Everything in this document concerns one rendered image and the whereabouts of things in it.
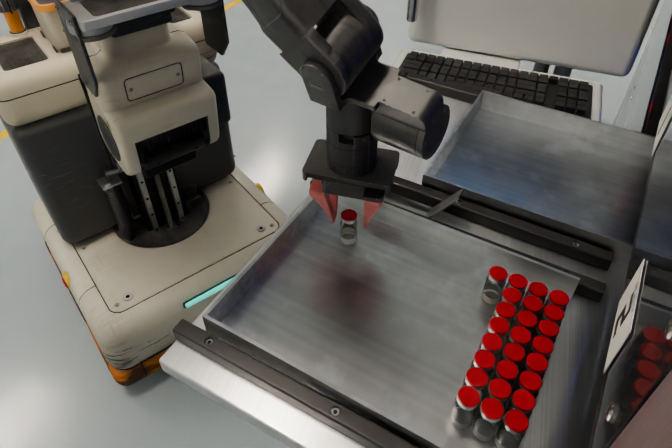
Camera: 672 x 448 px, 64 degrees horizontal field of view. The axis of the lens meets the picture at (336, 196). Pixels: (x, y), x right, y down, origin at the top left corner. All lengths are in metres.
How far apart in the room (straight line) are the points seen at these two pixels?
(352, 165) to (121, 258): 1.10
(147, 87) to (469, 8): 0.71
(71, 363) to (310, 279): 1.22
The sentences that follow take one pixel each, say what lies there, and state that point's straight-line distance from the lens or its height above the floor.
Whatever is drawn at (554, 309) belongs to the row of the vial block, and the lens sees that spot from 0.63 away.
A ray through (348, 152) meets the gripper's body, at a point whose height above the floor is 1.05.
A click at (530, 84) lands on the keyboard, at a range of 1.20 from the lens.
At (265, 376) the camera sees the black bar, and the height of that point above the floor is 0.90.
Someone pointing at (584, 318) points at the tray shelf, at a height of 0.88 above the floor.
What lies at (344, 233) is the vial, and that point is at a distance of 0.69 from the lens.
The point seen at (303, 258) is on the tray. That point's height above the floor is 0.88.
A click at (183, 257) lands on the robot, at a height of 0.28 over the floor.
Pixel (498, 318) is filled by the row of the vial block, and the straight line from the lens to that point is 0.60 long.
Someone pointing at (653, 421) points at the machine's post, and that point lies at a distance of 0.34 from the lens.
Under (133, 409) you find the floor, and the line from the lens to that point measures 1.65.
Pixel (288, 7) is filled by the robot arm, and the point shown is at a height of 1.22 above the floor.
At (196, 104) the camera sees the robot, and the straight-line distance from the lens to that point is 1.18.
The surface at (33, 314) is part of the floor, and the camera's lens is 1.96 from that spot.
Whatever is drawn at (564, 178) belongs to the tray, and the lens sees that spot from 0.87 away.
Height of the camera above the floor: 1.40
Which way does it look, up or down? 42 degrees down
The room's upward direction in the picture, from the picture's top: straight up
